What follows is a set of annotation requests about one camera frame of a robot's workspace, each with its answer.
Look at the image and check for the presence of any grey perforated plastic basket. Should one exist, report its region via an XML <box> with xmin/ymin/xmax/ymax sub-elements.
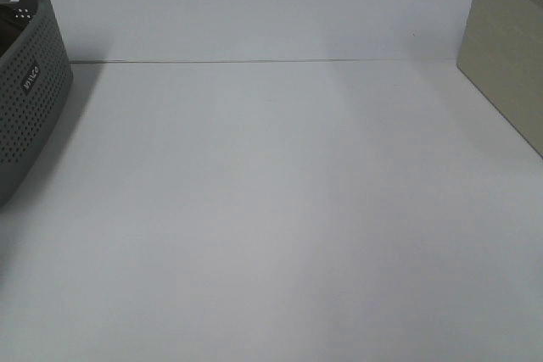
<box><xmin>1</xmin><ymin>0</ymin><xmax>73</xmax><ymax>203</ymax></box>

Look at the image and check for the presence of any beige wooden box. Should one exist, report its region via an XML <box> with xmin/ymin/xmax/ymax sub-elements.
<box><xmin>456</xmin><ymin>0</ymin><xmax>542</xmax><ymax>153</ymax></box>

